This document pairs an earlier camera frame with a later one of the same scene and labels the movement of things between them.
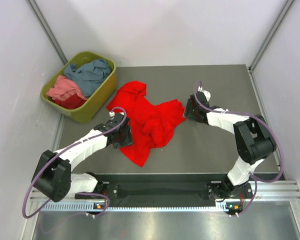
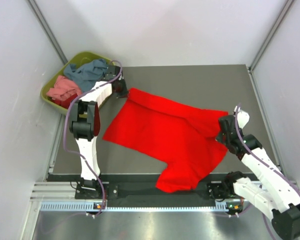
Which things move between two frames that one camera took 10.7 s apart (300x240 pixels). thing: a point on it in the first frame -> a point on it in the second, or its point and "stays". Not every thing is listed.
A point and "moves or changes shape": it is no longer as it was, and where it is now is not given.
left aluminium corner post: x=48 y=31 stays
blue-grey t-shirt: x=89 y=76 stays
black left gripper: x=128 y=141 -> x=124 y=93
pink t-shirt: x=64 y=88 stays
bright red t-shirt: x=152 y=125 moves or changes shape
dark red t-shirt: x=72 y=102 stays
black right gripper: x=188 y=112 -> x=219 y=137
